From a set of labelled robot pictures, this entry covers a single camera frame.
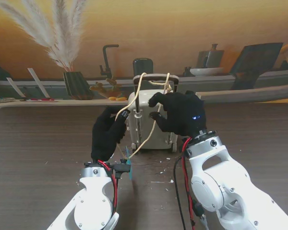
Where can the dark slanted board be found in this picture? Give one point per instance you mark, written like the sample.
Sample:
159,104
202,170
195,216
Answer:
256,57

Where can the black left wrist bracket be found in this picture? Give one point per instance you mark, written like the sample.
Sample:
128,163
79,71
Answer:
122,167

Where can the red berries on plate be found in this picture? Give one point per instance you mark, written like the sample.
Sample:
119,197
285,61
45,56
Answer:
40,99

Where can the long white slanted strip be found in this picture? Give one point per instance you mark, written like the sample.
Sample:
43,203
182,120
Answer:
38,82

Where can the white pampas grass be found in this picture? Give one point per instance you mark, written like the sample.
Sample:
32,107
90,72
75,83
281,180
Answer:
62,48

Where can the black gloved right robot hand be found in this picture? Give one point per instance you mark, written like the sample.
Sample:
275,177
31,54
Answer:
182,115

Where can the brown coral ornament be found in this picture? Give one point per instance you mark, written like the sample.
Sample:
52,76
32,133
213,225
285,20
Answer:
100,87

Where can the small beige hard-shell suitcase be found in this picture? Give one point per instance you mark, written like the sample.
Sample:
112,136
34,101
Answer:
144,103

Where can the short white slanted strip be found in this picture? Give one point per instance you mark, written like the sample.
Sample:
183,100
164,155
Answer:
14,86

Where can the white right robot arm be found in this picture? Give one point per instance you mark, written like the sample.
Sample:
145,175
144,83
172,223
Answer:
218,179

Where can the dark rounded canister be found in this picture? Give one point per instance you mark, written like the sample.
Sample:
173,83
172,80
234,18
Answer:
143,67

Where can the black kitchen faucet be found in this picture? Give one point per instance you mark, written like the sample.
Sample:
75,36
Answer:
105,60

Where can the orange fruit pieces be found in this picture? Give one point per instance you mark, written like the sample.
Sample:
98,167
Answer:
121,98

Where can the grey grid tray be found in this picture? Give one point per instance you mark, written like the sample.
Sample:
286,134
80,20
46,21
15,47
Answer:
0,100

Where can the light wooden shelf board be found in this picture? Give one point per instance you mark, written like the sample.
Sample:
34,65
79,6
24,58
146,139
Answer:
62,101

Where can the white bowl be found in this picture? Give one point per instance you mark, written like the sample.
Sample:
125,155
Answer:
206,71

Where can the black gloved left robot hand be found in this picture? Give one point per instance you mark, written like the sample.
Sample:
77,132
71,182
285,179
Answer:
105,136

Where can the teal paper luggage tag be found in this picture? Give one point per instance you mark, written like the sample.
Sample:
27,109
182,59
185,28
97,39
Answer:
130,167

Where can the dark green ribbed vase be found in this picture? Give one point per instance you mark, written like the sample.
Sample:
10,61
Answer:
76,86

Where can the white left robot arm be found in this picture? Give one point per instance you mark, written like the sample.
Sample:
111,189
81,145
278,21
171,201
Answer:
91,203

